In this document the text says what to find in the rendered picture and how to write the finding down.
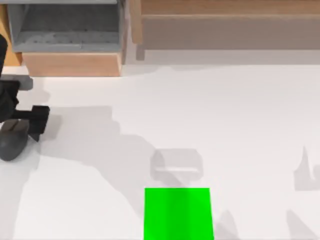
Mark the grey pierced drawer inside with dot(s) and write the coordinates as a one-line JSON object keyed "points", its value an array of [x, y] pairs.
{"points": [[67, 27]]}

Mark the open wooden shelf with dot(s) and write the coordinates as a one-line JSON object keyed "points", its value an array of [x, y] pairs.
{"points": [[225, 27]]}

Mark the wooden cupboard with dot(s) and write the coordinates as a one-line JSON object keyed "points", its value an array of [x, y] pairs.
{"points": [[10, 58]]}

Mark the dark grey computer mouse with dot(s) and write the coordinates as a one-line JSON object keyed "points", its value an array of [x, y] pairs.
{"points": [[12, 142]]}

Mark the pale wooden drawer front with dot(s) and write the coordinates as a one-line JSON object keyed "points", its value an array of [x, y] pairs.
{"points": [[71, 63]]}

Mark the flat green square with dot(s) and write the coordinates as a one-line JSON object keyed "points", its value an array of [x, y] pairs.
{"points": [[178, 215]]}

